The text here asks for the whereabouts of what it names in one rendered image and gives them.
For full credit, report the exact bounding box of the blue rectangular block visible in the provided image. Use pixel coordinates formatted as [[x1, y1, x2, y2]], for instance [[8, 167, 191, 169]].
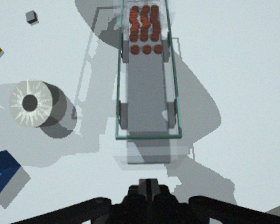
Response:
[[0, 150, 21, 192]]

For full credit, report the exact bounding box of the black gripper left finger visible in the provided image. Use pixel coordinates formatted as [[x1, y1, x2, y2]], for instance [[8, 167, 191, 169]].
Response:
[[10, 179, 150, 224]]

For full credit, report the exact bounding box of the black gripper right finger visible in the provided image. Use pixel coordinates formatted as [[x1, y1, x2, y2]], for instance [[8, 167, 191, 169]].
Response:
[[148, 178, 280, 224]]

